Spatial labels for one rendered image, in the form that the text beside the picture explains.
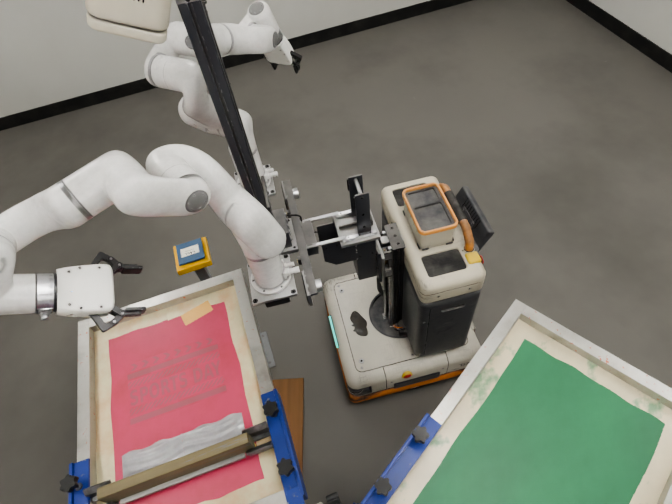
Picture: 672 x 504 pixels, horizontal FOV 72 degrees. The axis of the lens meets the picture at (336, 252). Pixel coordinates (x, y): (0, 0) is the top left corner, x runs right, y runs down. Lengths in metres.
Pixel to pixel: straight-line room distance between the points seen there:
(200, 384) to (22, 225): 0.75
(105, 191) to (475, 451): 1.12
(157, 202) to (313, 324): 1.83
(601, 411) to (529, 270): 1.48
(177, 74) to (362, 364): 1.48
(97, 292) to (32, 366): 2.21
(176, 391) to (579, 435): 1.18
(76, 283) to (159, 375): 0.68
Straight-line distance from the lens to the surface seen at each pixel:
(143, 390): 1.63
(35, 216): 1.05
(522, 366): 1.53
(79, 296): 1.02
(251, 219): 1.07
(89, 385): 1.69
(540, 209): 3.22
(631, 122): 4.06
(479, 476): 1.41
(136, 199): 0.91
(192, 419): 1.53
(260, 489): 1.42
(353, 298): 2.37
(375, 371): 2.19
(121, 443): 1.60
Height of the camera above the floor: 2.32
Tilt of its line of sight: 53 degrees down
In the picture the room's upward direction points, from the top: 9 degrees counter-clockwise
